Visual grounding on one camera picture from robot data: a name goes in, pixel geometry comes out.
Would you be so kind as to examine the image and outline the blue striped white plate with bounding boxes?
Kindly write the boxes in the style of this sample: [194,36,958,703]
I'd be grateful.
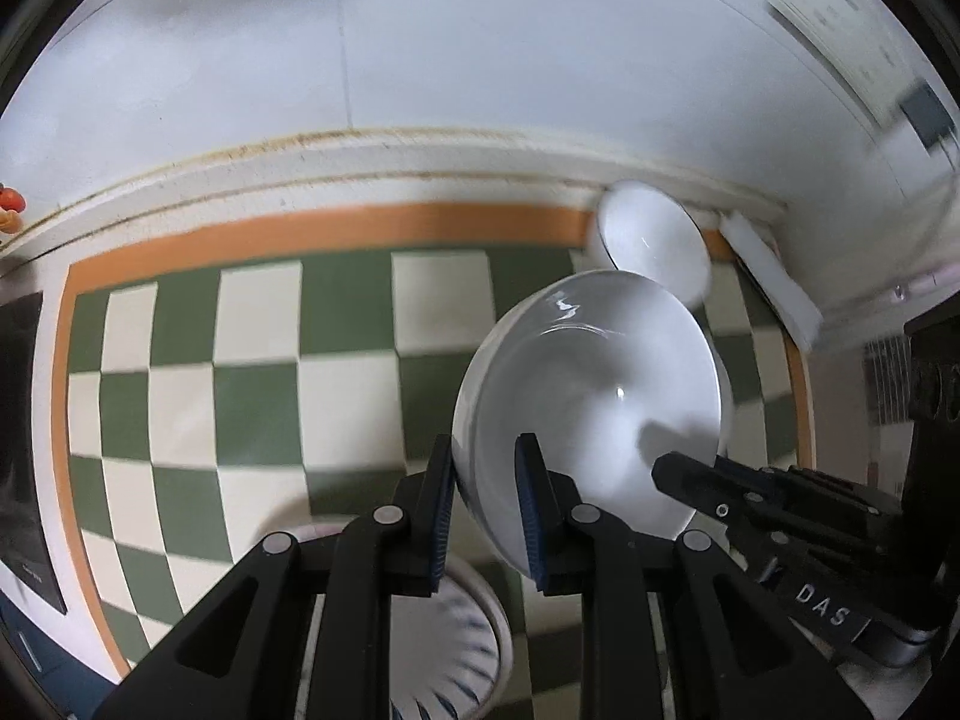
[299,523,516,720]

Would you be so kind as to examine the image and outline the plain white bowl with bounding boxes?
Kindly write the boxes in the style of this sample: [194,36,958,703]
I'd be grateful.
[452,270,722,572]

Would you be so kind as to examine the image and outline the white bowl dark rim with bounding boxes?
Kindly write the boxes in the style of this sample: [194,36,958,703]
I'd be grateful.
[587,181,711,309]

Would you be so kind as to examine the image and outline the green white checkered mat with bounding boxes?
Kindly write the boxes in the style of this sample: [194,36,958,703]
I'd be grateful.
[50,202,815,680]

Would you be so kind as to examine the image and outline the colourful snack package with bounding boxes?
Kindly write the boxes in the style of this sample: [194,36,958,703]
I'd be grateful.
[0,185,26,236]

